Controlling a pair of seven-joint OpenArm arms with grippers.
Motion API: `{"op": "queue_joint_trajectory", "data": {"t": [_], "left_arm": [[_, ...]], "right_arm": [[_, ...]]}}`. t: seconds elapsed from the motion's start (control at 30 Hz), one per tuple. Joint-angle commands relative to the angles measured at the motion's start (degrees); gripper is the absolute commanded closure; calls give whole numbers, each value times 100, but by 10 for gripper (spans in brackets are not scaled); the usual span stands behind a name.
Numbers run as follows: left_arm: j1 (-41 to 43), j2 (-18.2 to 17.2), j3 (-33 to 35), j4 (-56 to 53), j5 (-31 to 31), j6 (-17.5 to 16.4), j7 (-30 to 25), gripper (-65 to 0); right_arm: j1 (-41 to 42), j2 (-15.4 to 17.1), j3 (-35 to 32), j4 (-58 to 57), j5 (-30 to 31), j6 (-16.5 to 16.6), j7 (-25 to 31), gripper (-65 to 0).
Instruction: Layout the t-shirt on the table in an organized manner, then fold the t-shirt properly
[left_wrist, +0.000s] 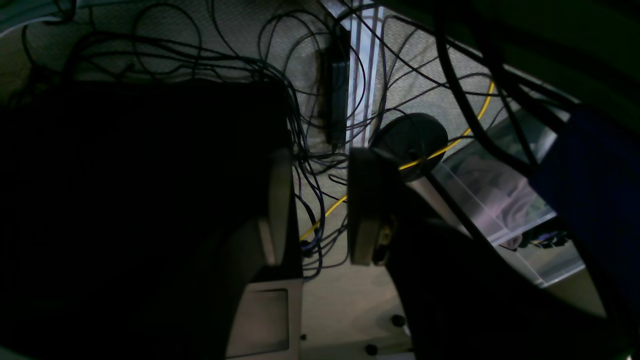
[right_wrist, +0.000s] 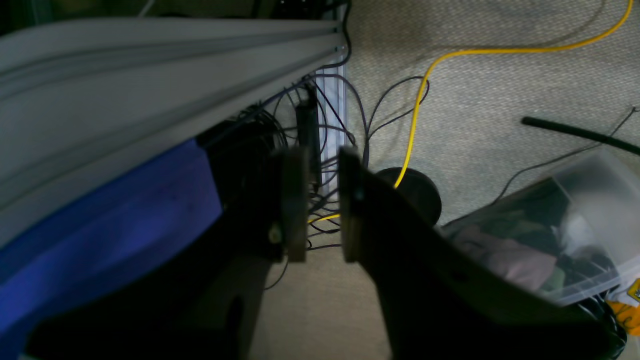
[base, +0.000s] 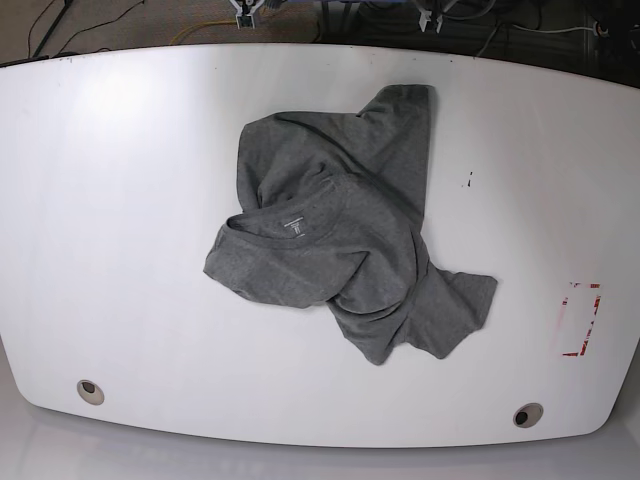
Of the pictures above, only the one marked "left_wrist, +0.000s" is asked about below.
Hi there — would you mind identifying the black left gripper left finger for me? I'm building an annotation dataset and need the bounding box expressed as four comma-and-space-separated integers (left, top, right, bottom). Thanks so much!
1, 80, 292, 360

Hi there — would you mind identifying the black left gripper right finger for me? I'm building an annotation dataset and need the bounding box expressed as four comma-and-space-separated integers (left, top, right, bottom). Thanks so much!
347, 148, 639, 360

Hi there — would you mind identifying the clear plastic storage bin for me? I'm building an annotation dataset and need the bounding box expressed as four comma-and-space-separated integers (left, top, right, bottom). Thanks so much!
434, 141, 585, 288

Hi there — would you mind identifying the black round caster disc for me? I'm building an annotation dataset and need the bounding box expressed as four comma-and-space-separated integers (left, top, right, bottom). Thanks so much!
370, 112, 449, 183

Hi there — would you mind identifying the black power strip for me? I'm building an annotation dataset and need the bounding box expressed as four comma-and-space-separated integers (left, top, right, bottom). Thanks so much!
320, 27, 350, 150

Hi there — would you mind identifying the yellow cable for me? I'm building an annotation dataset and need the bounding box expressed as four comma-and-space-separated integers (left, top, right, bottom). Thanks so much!
300, 80, 496, 241

